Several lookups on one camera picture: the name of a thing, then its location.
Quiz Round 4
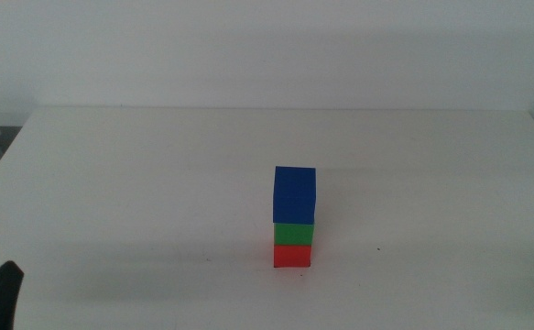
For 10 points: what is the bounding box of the red cube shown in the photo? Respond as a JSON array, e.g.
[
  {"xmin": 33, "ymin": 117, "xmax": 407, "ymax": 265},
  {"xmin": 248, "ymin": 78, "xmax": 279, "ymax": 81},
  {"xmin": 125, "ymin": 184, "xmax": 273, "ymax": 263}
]
[{"xmin": 273, "ymin": 244, "xmax": 313, "ymax": 270}]

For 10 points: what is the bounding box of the green cube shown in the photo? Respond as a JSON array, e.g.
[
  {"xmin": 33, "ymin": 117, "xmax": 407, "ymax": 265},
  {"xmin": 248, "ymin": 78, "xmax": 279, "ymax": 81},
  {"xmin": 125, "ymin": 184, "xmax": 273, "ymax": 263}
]
[{"xmin": 273, "ymin": 222, "xmax": 316, "ymax": 248}]

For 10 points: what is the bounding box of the blue cube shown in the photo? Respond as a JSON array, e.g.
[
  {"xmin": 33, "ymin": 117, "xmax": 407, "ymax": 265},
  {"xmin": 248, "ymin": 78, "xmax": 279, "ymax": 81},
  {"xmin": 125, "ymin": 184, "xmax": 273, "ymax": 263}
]
[{"xmin": 272, "ymin": 165, "xmax": 318, "ymax": 226}]

